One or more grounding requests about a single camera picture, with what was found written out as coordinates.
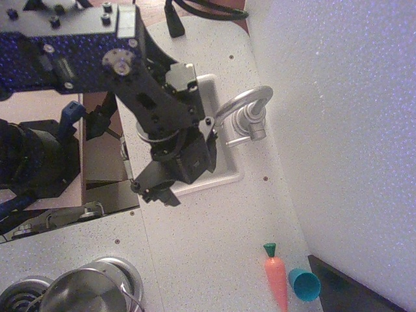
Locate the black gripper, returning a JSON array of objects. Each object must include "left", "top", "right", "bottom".
[{"left": 131, "top": 127, "right": 218, "bottom": 207}]

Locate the silver curved faucet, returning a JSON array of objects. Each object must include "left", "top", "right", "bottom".
[{"left": 214, "top": 85, "right": 274, "bottom": 147}]

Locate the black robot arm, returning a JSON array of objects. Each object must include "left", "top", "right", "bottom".
[{"left": 1, "top": 1, "right": 216, "bottom": 207}]

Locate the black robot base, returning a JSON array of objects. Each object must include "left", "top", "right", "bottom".
[{"left": 1, "top": 120, "right": 81, "bottom": 235}]

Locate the grey toy sink basin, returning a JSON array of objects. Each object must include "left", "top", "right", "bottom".
[{"left": 172, "top": 74, "right": 244, "bottom": 198}]

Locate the silver stove burner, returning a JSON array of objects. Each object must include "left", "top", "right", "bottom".
[
  {"left": 1, "top": 276, "right": 53, "bottom": 311},
  {"left": 93, "top": 256, "right": 144, "bottom": 306}
]

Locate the blue clamp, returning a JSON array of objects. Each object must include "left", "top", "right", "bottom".
[{"left": 57, "top": 101, "right": 86, "bottom": 140}]

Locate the stainless steel pot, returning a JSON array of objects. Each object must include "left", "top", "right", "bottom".
[{"left": 40, "top": 261, "right": 144, "bottom": 311}]

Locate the orange toy carrot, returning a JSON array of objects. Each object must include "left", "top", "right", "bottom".
[{"left": 263, "top": 242, "right": 288, "bottom": 312}]

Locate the silver stove burner left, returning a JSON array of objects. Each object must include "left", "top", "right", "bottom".
[{"left": 1, "top": 276, "right": 53, "bottom": 311}]

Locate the teal plastic cup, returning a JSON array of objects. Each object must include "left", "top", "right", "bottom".
[{"left": 288, "top": 268, "right": 322, "bottom": 302}]

